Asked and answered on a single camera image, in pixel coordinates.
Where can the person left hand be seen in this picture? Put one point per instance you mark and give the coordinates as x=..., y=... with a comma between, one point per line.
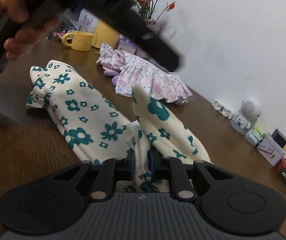
x=25, y=38

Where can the white power strip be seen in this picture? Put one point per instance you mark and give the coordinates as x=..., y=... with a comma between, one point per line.
x=219, y=107

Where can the pink fuzzy vase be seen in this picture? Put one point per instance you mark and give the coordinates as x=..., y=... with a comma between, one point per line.
x=149, y=43

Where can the purple tissue box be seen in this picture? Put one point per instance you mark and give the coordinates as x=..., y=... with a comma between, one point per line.
x=125, y=44

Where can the green white small boxes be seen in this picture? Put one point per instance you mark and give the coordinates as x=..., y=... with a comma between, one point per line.
x=254, y=136

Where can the small black box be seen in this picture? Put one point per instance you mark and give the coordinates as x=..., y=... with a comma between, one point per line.
x=279, y=138

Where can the cream green-flower garment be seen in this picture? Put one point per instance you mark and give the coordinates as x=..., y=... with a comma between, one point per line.
x=96, y=131

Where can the pink floral garment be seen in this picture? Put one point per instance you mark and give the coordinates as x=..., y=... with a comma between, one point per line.
x=128, y=70

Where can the yellow mug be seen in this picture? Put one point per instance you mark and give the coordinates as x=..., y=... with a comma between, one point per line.
x=78, y=40

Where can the white robot figurine speaker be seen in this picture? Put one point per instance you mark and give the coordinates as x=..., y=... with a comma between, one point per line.
x=246, y=118

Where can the yellow thermos jug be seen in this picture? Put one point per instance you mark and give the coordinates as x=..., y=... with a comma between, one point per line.
x=105, y=34

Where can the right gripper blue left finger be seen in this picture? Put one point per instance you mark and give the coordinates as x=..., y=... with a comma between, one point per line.
x=130, y=164

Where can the colourful candy wrappers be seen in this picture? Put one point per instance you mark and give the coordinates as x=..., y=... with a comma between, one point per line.
x=56, y=34

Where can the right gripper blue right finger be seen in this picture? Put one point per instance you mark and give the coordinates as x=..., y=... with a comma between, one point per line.
x=154, y=163

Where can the purple decoration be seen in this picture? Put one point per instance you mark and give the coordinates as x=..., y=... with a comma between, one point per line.
x=82, y=20

